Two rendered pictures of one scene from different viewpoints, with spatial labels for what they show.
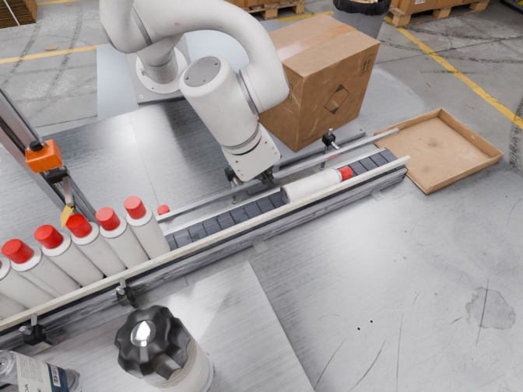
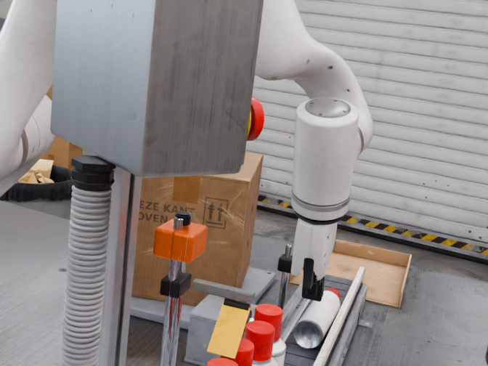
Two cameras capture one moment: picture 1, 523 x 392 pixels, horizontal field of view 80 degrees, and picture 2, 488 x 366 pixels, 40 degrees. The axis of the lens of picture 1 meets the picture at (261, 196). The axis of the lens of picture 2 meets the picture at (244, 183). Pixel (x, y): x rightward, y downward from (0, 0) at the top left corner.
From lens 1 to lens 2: 0.85 m
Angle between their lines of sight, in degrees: 55
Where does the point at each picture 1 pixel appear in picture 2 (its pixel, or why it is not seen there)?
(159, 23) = (295, 59)
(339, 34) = not seen: hidden behind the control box
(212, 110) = (350, 144)
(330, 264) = not seen: outside the picture
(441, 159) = (369, 278)
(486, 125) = not seen: hidden behind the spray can
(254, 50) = (356, 88)
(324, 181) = (331, 303)
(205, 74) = (336, 107)
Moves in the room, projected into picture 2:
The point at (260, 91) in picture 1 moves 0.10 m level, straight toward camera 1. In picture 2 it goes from (365, 128) to (428, 141)
